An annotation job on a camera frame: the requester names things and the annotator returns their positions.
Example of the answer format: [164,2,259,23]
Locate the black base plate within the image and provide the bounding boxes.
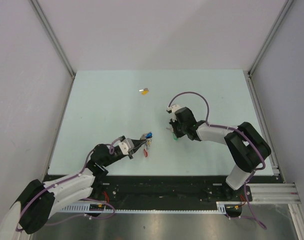
[90,175,252,211]

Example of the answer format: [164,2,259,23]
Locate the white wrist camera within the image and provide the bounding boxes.
[118,138,134,155]
[166,104,182,114]

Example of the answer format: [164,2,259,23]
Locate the key with yellow tag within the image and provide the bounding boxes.
[139,88,149,95]

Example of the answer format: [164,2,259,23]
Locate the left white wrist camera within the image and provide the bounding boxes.
[118,138,134,155]

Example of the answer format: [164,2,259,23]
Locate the key with green tag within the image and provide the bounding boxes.
[166,127,178,141]

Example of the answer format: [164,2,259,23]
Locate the white slotted cable duct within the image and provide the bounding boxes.
[58,201,241,215]

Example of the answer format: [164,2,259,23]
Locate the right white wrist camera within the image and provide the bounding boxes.
[166,104,182,114]

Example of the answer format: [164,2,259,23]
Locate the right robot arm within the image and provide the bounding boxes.
[167,104,271,201]

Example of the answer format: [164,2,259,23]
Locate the metal key organizer red handle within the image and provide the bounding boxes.
[140,133,152,158]

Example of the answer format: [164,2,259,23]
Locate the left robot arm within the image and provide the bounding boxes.
[14,136,146,234]

